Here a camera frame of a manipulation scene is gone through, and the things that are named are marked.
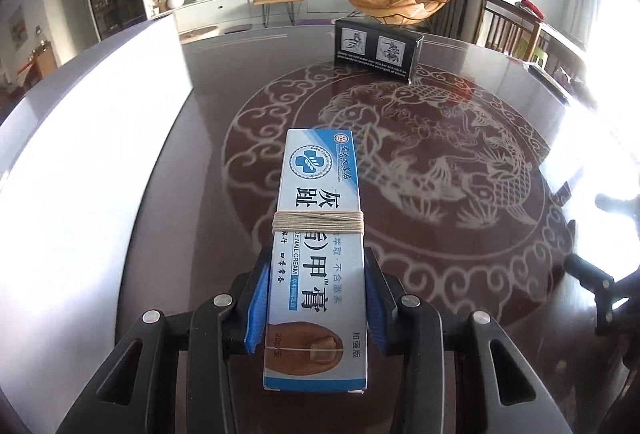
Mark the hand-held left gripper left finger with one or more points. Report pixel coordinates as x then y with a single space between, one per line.
257 309

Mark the black remote control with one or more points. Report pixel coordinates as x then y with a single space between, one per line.
549 82

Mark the blue white cream box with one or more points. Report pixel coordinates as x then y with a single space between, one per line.
315 184

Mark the black picture box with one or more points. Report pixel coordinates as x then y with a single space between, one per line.
377 49

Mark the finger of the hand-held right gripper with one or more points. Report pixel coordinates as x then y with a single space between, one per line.
615 203
590 274

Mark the yellow-green chair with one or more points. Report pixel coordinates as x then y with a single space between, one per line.
534 50

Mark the white television cabinet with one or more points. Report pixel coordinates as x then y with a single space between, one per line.
220 9

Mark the framed wall painting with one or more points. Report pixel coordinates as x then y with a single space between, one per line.
18 27

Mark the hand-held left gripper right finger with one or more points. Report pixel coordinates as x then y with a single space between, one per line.
377 309

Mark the dark wooden chair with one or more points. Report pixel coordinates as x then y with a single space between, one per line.
502 27

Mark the beige pet bed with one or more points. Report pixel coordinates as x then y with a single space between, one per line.
199 33

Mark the white partition board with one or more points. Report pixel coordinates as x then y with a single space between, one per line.
85 174

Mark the white door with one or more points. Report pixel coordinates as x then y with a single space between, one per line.
75 14

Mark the purple floor mat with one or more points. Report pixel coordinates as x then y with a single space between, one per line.
316 21

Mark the brown wooden sideboard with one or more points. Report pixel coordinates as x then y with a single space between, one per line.
41 62

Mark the white gourd ornament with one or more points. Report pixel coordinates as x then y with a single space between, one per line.
175 2

